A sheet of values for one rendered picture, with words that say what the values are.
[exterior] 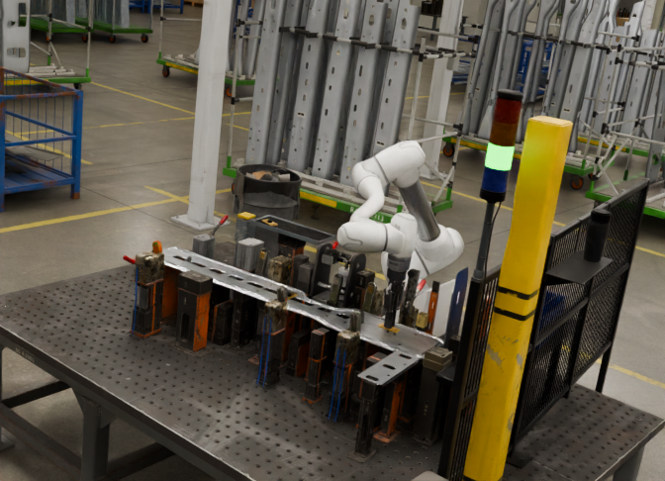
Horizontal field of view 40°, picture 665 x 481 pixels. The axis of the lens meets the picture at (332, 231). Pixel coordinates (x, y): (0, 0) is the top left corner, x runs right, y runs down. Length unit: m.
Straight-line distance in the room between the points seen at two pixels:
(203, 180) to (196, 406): 4.33
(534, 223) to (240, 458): 1.30
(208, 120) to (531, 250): 5.18
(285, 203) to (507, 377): 4.09
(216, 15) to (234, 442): 4.69
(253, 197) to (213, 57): 1.37
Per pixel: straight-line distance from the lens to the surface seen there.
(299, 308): 3.66
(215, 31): 7.44
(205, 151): 7.60
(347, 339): 3.35
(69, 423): 4.79
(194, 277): 3.80
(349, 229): 3.32
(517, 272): 2.67
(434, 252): 4.24
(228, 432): 3.36
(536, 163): 2.59
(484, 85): 11.66
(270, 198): 6.61
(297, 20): 8.60
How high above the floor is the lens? 2.40
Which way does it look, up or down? 18 degrees down
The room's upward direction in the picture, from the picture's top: 7 degrees clockwise
